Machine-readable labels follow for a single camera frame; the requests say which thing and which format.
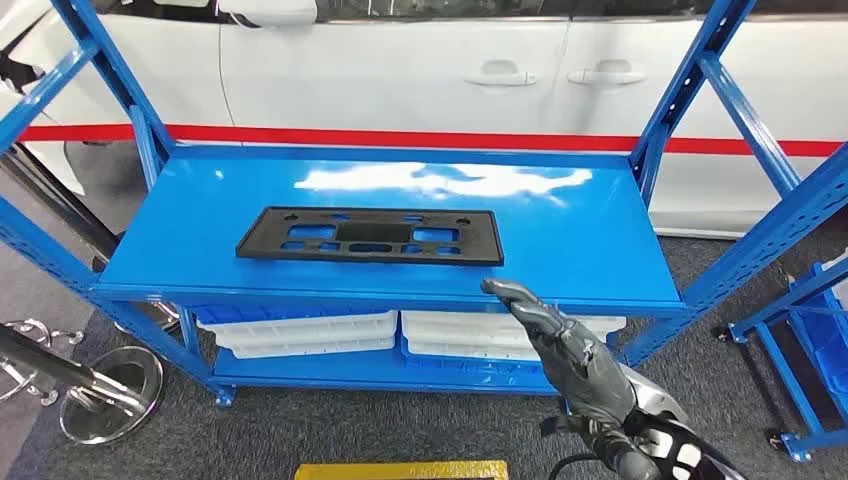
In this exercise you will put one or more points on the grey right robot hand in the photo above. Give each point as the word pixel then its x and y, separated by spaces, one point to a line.
pixel 576 371

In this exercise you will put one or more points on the black plastic plate frame part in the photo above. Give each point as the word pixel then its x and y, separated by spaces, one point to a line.
pixel 258 238

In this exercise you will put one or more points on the blue metal shelf rack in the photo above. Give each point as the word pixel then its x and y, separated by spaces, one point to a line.
pixel 563 232

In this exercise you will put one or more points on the blue wheeled shelf rack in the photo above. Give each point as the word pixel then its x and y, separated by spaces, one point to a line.
pixel 790 381

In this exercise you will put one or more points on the blue plastic crate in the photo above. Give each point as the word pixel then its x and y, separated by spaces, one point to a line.
pixel 232 313
pixel 464 371

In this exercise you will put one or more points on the red barrier tape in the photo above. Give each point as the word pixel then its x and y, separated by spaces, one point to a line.
pixel 397 138

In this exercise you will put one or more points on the white car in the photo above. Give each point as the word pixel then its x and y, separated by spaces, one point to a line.
pixel 397 79

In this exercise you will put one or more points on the chrome stool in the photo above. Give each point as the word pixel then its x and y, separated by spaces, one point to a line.
pixel 112 397

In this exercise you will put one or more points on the white car side mirror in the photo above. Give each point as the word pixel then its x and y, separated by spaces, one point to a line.
pixel 272 12

